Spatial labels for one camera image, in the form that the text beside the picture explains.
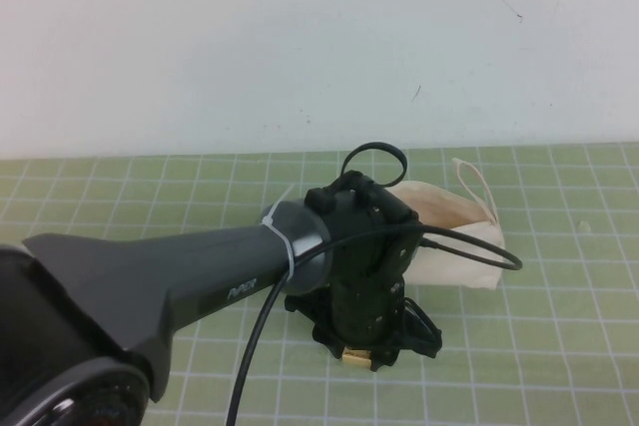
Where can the green grid cutting mat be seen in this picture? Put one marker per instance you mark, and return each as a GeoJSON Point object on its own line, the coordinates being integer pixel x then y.
{"type": "Point", "coordinates": [524, 346]}

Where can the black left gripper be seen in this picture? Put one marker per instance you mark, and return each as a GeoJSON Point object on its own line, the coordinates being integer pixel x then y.
{"type": "Point", "coordinates": [364, 311]}

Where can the white zip tie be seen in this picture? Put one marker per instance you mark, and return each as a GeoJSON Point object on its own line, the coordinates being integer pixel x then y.
{"type": "Point", "coordinates": [282, 242]}

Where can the cream fabric pencil case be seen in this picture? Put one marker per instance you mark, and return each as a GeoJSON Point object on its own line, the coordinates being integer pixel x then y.
{"type": "Point", "coordinates": [469, 276]}

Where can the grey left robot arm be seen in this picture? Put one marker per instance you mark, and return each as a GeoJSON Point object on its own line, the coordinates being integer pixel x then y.
{"type": "Point", "coordinates": [150, 286]}

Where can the small yellow eraser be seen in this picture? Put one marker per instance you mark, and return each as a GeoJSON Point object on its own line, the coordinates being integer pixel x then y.
{"type": "Point", "coordinates": [356, 356]}

